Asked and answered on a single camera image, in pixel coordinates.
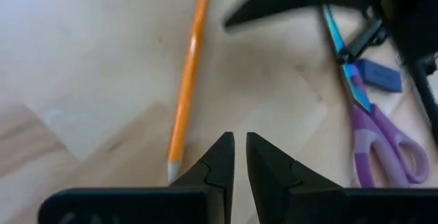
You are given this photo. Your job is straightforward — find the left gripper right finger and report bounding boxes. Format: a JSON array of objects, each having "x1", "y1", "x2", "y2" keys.
[{"x1": 246, "y1": 131, "x2": 347, "y2": 224}]

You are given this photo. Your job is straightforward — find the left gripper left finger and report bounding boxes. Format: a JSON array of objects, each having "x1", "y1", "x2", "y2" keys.
[{"x1": 170, "y1": 131, "x2": 235, "y2": 224}]

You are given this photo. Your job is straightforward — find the orange pencil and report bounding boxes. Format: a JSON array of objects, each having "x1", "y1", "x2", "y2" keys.
[{"x1": 166, "y1": 0, "x2": 214, "y2": 184}]

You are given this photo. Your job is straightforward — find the purple handled scissors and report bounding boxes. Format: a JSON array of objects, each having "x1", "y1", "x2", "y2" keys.
[{"x1": 321, "y1": 4, "x2": 431, "y2": 189}]

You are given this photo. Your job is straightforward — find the blue eraser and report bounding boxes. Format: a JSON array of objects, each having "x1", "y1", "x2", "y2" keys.
[{"x1": 355, "y1": 58, "x2": 403, "y2": 93}]

